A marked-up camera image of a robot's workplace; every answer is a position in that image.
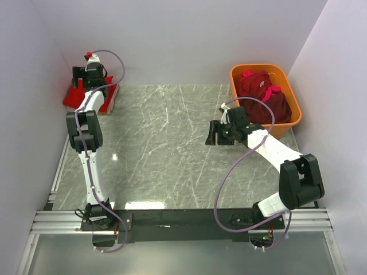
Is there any dark red t-shirt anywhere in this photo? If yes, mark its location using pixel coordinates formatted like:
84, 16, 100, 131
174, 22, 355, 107
239, 91, 292, 124

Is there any bright red t-shirt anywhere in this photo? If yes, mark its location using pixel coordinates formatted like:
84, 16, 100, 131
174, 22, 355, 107
62, 74, 120, 113

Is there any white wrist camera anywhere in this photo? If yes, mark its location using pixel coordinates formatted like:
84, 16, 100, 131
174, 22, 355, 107
219, 103, 230, 124
84, 52, 100, 65

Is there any maroon t-shirt with pink collar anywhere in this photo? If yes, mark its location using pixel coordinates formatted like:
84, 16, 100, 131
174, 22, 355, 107
237, 71, 282, 103

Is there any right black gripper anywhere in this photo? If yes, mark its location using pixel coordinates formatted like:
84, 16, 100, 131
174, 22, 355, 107
205, 120, 237, 146

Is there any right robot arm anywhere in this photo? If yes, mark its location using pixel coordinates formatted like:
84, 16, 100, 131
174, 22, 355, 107
205, 104, 325, 229

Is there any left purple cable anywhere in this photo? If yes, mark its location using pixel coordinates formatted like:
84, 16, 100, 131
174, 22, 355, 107
75, 50, 132, 254

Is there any folded pink graphic t-shirt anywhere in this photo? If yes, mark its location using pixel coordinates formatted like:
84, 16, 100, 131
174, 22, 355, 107
65, 85, 120, 115

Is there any purple cable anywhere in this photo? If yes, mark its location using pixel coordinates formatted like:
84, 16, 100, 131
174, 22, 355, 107
214, 96, 292, 252
75, 50, 132, 254

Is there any orange plastic basket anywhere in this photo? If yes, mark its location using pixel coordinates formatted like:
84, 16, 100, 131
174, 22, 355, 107
230, 64, 302, 139

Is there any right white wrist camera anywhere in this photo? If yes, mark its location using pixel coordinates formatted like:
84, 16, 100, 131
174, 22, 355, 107
219, 103, 230, 124

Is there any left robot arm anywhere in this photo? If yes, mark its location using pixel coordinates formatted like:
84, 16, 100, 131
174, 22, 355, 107
66, 61, 115, 231

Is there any black base crossbar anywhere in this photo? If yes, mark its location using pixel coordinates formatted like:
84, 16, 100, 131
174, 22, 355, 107
80, 208, 285, 243

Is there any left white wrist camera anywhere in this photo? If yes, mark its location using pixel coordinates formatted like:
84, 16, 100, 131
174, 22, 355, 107
84, 52, 100, 65

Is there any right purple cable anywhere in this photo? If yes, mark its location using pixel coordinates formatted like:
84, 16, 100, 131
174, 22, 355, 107
214, 96, 292, 252

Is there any aluminium rail frame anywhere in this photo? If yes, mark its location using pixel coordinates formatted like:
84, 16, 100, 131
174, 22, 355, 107
15, 114, 348, 275

